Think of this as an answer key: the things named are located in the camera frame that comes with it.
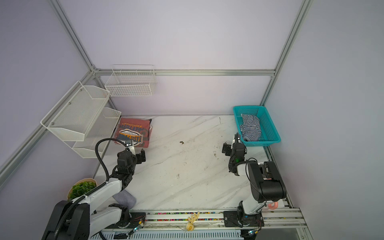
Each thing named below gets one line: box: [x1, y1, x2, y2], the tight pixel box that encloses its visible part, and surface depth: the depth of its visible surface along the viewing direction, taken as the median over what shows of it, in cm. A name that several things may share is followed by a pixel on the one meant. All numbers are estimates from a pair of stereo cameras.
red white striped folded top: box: [113, 117, 153, 148], surface depth 103 cm
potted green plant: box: [67, 178, 98, 201], surface depth 74 cm
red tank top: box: [115, 117, 151, 148], surface depth 103 cm
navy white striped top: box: [240, 113, 262, 142], surface depth 113 cm
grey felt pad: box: [112, 189, 137, 210], surface depth 79 cm
